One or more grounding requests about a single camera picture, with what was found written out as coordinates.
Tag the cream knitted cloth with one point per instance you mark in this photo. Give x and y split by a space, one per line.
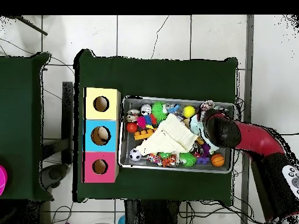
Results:
170 137

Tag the colourful patterned white cloth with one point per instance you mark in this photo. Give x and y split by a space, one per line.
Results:
206 104

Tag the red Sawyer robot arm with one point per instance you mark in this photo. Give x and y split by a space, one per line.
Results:
257 140

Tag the silver mesh bin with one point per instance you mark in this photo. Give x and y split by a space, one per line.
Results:
129 143

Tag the wooden box with three holes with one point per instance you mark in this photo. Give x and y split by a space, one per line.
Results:
109 112

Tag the pink blue red spiky toy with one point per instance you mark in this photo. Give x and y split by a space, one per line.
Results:
146 120

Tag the orange toy block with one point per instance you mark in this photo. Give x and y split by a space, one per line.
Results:
142 135

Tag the green spiky ball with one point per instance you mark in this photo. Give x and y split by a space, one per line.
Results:
188 159
158 110

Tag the red ball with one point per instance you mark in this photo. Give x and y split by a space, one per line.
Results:
132 127

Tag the small soccer ball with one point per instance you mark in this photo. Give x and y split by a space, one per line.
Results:
135 155

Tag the yellow ball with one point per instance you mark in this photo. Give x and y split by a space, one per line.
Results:
189 111

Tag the mint knitted cloth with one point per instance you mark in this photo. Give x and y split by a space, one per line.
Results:
195 127

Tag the dark green tablecloth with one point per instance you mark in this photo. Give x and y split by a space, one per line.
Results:
163 77

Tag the small orange basketball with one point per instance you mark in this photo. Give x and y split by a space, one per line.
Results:
217 160

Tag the light blue floor object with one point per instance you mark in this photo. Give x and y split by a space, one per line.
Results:
121 220

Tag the grey rounded floor object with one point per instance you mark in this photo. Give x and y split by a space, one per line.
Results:
55 175

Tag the dark green side table cloth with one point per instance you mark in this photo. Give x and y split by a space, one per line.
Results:
21 116

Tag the black rod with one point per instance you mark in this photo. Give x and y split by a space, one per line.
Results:
32 25

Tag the pink ball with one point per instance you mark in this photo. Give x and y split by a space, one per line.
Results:
2 179

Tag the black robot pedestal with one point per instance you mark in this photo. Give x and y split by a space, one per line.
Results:
149 212

